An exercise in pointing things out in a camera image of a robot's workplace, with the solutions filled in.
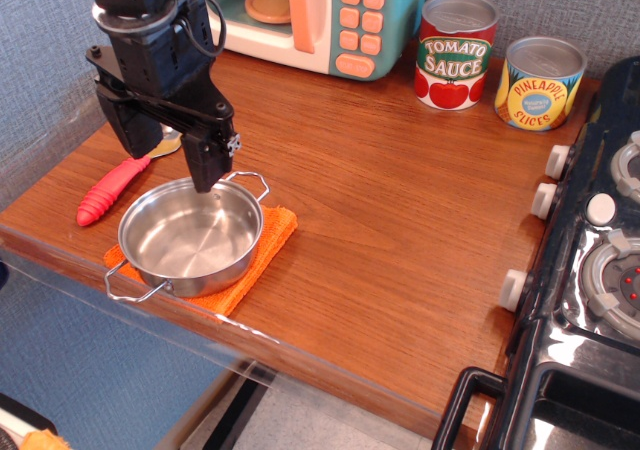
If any orange microwave turntable plate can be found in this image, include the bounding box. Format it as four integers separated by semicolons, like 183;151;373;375
245;0;291;25

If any pineapple slices can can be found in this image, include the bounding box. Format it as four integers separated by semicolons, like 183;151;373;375
494;36;587;132

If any teal toy microwave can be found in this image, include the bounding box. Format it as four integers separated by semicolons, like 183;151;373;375
209;0;425;81

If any tomato sauce can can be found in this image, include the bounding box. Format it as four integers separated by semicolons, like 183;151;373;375
414;0;500;111

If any red-handled metal spoon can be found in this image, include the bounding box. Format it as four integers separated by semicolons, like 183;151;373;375
76;125;181;227

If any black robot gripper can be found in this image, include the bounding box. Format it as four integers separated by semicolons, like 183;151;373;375
86;0;240;193

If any yellow toy banana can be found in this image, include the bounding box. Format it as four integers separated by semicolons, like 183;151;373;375
147;134;181;159

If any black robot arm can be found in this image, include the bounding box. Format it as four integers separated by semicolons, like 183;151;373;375
86;0;240;193

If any orange knitted cloth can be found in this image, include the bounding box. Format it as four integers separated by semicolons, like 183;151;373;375
103;204;299;318

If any stainless steel pot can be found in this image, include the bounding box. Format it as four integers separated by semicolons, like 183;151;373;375
104;172;271;303

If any black toy stove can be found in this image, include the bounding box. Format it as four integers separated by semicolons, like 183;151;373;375
433;57;639;449

